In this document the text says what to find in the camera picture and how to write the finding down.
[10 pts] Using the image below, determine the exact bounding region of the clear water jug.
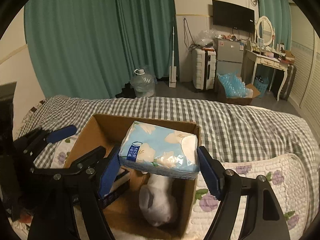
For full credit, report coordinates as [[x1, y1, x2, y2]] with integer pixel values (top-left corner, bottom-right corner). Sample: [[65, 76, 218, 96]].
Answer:
[[130, 68, 155, 98]]

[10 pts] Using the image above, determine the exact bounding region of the brown cardboard box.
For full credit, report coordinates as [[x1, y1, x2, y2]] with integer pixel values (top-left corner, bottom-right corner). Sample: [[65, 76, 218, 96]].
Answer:
[[64, 114, 196, 239]]

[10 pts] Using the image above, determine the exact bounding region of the dark blue tissue pack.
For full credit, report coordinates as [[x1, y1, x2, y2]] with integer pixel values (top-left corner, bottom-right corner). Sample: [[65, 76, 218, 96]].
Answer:
[[100, 167, 131, 209]]

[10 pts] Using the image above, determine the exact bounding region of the blue laundry basket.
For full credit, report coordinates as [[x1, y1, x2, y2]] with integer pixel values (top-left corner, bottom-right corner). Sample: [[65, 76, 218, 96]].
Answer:
[[253, 75, 269, 98]]

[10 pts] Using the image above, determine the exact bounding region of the black wall television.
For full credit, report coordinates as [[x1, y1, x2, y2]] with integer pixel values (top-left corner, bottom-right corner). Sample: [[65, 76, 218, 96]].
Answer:
[[212, 0, 255, 33]]

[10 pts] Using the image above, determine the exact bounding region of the silver mini fridge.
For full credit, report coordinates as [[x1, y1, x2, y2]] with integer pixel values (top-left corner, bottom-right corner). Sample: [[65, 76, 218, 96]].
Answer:
[[216, 38, 244, 76]]

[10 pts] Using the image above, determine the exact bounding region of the white louvered wardrobe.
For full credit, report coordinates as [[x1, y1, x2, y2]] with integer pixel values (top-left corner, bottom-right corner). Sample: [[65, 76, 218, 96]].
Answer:
[[290, 3, 319, 137]]

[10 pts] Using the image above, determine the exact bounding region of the light blue tissue pack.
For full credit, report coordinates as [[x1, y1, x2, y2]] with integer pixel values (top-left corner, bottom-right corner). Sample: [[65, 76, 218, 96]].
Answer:
[[118, 121, 200, 180]]

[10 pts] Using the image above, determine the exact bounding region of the grey checkered bed sheet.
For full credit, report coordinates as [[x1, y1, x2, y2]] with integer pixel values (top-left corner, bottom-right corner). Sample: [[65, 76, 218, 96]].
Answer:
[[14, 95, 319, 222]]

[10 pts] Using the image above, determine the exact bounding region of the dark suitcase by wardrobe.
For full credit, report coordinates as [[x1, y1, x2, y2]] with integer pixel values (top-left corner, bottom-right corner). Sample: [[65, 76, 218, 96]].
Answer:
[[280, 64, 297, 101]]

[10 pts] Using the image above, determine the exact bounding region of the white dressing table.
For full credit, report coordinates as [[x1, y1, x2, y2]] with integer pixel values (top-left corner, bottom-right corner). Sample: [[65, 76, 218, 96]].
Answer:
[[241, 47, 290, 102]]

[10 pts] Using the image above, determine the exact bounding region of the white suitcase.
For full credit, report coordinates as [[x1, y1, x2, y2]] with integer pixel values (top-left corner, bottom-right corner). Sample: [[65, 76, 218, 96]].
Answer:
[[192, 48, 216, 90]]

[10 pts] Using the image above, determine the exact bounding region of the white oval vanity mirror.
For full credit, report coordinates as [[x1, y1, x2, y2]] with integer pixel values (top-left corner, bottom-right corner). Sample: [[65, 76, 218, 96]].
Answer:
[[255, 16, 274, 47]]

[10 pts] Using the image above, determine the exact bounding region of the teal curtain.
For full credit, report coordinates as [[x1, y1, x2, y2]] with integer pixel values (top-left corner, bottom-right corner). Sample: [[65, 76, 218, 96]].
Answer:
[[24, 0, 178, 99], [258, 0, 291, 50]]

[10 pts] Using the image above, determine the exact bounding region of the white upright mop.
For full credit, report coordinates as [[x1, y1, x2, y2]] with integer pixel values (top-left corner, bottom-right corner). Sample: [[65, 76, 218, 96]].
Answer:
[[169, 26, 176, 88]]

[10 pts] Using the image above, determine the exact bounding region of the box of blue bottles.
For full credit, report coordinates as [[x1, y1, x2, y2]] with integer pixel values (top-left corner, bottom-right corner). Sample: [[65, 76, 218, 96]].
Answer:
[[216, 73, 260, 106]]

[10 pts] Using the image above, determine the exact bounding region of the white floral quilted blanket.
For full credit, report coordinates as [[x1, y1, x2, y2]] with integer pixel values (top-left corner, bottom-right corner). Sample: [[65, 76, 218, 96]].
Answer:
[[49, 134, 316, 240]]

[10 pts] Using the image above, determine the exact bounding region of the white grey sock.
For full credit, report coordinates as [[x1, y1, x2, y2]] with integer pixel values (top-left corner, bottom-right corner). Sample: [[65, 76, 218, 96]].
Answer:
[[139, 174, 178, 227]]

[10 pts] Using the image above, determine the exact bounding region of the teal curtain left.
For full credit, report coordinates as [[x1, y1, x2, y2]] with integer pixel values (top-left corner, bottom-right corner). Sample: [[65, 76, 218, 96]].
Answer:
[[24, 0, 178, 99]]

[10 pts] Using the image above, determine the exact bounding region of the teal curtain right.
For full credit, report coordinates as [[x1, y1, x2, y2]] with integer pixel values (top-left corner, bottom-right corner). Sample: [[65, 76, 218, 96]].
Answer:
[[258, 0, 291, 50]]

